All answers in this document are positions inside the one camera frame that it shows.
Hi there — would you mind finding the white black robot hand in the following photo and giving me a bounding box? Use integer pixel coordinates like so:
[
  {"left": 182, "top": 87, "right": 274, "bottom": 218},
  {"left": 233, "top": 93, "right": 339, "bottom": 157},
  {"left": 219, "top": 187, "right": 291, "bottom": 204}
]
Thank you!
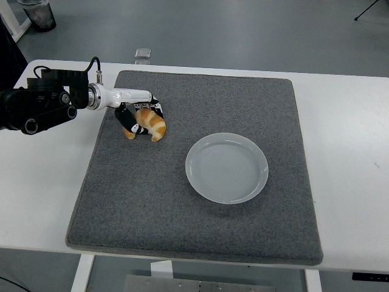
[{"left": 99, "top": 88, "right": 167, "bottom": 136}]

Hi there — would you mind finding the golden croissant bread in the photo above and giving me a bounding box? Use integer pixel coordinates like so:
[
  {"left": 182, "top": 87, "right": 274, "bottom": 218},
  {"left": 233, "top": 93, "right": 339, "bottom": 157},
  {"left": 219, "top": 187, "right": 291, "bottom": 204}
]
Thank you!
[{"left": 123, "top": 108, "right": 167, "bottom": 143}]

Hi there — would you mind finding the light grey round plate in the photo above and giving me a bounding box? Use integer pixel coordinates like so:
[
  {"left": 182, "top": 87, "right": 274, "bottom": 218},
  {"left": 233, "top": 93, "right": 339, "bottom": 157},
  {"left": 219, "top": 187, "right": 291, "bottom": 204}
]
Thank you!
[{"left": 185, "top": 131, "right": 270, "bottom": 204}]

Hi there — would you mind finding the grey metal plate with screws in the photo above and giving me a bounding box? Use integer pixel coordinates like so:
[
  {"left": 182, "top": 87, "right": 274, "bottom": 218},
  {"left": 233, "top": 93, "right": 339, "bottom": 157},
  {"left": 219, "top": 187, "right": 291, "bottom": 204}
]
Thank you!
[{"left": 123, "top": 274, "right": 276, "bottom": 292}]

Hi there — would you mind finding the clear floor socket cover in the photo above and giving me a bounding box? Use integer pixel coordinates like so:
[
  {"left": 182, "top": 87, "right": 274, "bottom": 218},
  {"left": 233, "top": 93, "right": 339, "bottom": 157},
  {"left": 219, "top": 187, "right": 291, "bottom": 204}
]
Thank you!
[{"left": 134, "top": 47, "right": 153, "bottom": 65}]

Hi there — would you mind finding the black trash bin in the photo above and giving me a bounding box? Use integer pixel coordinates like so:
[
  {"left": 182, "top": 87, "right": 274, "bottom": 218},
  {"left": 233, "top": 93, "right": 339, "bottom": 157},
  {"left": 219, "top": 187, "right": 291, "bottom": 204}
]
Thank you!
[{"left": 17, "top": 0, "right": 57, "bottom": 33}]

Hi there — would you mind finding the grey felt mat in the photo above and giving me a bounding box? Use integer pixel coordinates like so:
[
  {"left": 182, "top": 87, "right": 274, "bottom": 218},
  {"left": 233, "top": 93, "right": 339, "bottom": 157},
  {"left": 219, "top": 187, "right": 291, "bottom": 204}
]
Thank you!
[{"left": 65, "top": 70, "right": 323, "bottom": 266}]

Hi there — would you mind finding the person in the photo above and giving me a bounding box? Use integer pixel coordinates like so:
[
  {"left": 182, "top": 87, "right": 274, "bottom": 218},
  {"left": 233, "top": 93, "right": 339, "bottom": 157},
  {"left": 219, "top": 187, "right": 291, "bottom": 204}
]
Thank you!
[{"left": 0, "top": 16, "right": 29, "bottom": 91}]

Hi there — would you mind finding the white table leg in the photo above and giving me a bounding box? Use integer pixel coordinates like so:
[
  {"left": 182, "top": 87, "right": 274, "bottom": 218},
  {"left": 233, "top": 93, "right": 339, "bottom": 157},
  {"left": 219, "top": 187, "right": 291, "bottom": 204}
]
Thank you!
[
  {"left": 70, "top": 254, "right": 95, "bottom": 292},
  {"left": 305, "top": 269, "right": 323, "bottom": 292}
]

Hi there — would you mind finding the black tripod leg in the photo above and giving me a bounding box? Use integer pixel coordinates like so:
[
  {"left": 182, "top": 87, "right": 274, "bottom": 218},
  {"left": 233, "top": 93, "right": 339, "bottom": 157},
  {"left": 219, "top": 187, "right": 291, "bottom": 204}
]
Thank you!
[{"left": 354, "top": 0, "right": 381, "bottom": 21}]

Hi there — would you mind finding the black table control panel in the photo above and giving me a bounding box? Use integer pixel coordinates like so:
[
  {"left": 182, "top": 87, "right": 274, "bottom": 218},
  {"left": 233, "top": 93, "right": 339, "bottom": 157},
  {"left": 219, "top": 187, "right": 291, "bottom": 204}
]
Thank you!
[{"left": 352, "top": 273, "right": 389, "bottom": 282}]

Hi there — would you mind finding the white desk frame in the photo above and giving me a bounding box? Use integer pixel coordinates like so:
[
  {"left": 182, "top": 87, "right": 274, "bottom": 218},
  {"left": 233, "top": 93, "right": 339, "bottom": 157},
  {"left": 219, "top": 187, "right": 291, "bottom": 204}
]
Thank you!
[{"left": 0, "top": 0, "right": 32, "bottom": 42}]

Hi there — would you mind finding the thin black floor cable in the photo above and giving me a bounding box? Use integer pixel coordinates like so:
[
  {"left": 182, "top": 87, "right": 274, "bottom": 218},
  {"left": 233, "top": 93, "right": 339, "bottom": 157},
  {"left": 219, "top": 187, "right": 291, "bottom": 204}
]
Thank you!
[{"left": 0, "top": 276, "right": 30, "bottom": 292}]

